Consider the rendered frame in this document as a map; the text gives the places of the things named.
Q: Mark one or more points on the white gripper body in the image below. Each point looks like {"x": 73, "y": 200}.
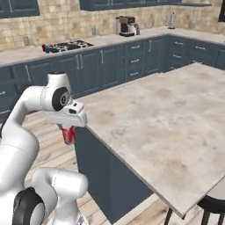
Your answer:
{"x": 68, "y": 120}

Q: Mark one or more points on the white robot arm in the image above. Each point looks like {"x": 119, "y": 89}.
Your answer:
{"x": 17, "y": 146}

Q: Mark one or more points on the red soda can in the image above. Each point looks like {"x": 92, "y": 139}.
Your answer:
{"x": 43, "y": 48}
{"x": 69, "y": 136}

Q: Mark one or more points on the blue soda can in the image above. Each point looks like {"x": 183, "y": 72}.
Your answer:
{"x": 47, "y": 49}

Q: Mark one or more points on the blue kitchen island cabinet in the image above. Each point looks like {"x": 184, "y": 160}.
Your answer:
{"x": 111, "y": 181}

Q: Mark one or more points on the blue base cupboard run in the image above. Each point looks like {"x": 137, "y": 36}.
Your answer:
{"x": 199, "y": 52}
{"x": 111, "y": 64}

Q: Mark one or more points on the black gas hob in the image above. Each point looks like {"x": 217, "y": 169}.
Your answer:
{"x": 71, "y": 45}

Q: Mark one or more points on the black and silver coffee machine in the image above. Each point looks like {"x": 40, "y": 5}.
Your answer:
{"x": 127, "y": 25}

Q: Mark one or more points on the black stool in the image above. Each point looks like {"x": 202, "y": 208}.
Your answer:
{"x": 212, "y": 205}

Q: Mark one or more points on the grey wall socket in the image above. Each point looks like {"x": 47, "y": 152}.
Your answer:
{"x": 26, "y": 41}
{"x": 93, "y": 31}

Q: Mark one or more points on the blue wall cupboard run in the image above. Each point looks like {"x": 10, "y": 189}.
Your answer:
{"x": 129, "y": 3}

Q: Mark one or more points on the dark wall shelf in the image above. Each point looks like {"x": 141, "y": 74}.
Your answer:
{"x": 196, "y": 4}

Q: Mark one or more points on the black wall appliance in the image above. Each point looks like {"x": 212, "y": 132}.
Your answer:
{"x": 222, "y": 11}

